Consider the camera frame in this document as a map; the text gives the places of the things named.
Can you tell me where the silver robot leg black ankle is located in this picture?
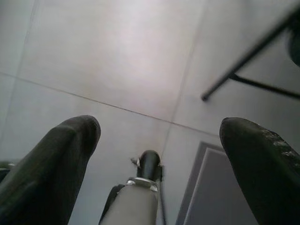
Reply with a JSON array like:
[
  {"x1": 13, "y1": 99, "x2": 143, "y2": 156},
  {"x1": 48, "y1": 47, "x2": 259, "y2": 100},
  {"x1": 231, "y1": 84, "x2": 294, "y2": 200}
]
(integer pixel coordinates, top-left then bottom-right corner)
[{"x1": 98, "y1": 150, "x2": 168, "y2": 225}]

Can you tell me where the dark round object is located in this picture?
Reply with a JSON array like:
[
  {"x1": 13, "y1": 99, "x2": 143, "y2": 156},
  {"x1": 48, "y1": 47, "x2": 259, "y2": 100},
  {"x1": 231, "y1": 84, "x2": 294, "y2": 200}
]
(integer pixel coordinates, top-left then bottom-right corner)
[{"x1": 284, "y1": 25, "x2": 300, "y2": 68}]

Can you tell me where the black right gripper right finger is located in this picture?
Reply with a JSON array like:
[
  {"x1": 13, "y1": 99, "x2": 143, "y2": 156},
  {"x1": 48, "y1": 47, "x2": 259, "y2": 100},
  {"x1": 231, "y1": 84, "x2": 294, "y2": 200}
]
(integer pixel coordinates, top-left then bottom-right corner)
[{"x1": 219, "y1": 117, "x2": 300, "y2": 225}]

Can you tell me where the grey floor mat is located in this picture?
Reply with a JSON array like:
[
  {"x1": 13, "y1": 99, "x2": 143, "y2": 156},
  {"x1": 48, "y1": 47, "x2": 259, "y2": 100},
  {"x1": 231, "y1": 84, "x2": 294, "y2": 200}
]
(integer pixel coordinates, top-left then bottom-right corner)
[{"x1": 175, "y1": 140, "x2": 258, "y2": 225}]

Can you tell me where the black metal furniture frame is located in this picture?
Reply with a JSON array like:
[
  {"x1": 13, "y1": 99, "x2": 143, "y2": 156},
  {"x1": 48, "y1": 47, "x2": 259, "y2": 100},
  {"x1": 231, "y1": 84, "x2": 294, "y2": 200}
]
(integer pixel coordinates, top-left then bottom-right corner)
[{"x1": 201, "y1": 4, "x2": 300, "y2": 102}]

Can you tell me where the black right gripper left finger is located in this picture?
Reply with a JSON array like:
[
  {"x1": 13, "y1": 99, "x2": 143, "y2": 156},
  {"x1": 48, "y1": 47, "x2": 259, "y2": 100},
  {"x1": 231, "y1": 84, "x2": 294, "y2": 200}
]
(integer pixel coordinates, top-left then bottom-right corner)
[{"x1": 0, "y1": 114, "x2": 102, "y2": 225}]

